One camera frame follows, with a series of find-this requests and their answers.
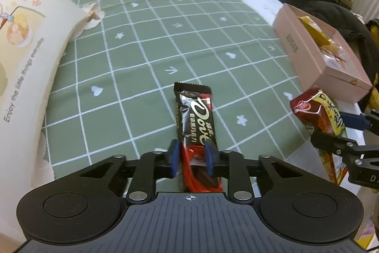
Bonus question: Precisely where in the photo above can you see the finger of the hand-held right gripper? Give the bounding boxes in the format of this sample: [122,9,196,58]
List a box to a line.
[339,110,379,135]
[310,130,359,156]

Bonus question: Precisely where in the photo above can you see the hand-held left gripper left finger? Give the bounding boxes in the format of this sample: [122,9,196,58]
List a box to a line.
[78,139,181,204]

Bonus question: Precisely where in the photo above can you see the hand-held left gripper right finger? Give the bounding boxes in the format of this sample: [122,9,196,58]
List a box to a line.
[204,139,305,204]

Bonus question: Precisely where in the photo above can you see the red yellow snack packet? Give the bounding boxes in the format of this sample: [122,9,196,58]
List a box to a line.
[289,86,349,184]

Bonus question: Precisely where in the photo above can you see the dark brown chocolate bar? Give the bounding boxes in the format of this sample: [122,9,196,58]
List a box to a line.
[173,82,224,193]

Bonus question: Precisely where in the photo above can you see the pink cardboard box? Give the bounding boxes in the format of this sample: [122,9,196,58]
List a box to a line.
[272,3,373,104]

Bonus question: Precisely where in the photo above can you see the clear wrapped snack packet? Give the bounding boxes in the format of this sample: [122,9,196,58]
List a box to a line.
[318,42,351,68]

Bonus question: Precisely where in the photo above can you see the yellow coat with fur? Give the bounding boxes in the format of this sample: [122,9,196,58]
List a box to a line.
[365,19,379,111]

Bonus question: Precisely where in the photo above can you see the crumpled white tissue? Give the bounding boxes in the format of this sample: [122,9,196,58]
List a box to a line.
[71,2,105,40]

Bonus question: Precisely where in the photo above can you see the white printed paper bag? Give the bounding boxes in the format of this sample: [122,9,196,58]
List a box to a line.
[0,0,87,253]

